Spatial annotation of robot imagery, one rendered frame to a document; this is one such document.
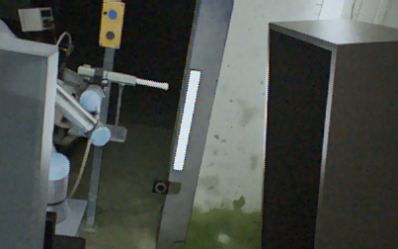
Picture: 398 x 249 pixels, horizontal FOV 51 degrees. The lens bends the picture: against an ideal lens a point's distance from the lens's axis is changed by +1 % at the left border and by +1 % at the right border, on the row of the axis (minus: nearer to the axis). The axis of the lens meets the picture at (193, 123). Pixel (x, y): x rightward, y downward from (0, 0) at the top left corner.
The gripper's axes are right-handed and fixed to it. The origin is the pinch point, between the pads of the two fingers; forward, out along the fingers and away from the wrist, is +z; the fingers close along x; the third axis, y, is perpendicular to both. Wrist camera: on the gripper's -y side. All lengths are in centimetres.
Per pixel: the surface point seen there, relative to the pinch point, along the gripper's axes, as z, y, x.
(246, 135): 8, 23, 89
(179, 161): 6, 45, 51
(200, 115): 8, 14, 59
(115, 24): 23.8, -27.5, 1.8
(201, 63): 9, -16, 54
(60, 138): 140, 99, -47
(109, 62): 29.4, -3.5, 0.3
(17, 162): -184, -39, 14
